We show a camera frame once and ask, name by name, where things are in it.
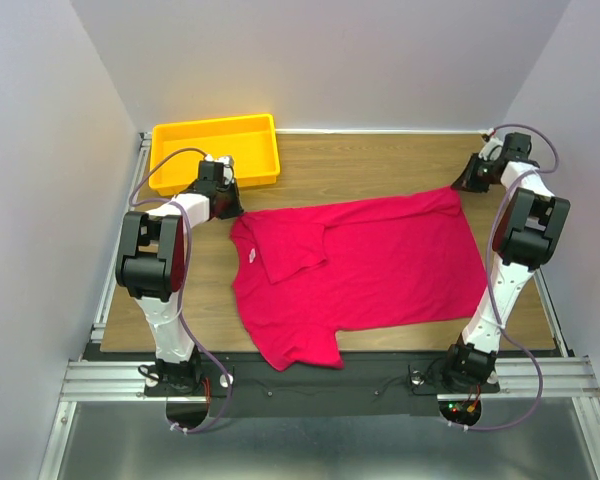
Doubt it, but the yellow plastic tray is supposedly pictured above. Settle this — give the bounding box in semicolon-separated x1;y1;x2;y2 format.
148;113;280;197

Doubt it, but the red t shirt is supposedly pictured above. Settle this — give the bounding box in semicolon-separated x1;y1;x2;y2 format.
230;187;486;371

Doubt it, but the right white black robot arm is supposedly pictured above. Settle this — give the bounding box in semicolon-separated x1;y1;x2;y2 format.
440;124;570;390

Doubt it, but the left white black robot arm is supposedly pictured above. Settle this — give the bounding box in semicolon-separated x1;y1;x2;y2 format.
115;156;243;396

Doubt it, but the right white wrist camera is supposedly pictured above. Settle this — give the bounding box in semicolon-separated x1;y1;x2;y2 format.
478;128;503;161

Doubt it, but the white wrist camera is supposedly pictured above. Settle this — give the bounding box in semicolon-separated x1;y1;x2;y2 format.
478;128;503;161
204;154;235;183

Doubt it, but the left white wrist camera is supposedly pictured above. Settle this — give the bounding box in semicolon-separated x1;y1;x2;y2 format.
204;154;235;183

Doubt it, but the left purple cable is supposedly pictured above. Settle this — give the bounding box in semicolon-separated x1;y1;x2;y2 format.
129;147;234;435

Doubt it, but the aluminium frame rail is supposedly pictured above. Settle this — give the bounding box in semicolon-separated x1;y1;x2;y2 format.
37;130;151;480

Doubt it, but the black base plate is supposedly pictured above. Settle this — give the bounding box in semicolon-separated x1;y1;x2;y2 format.
139;352;500;433

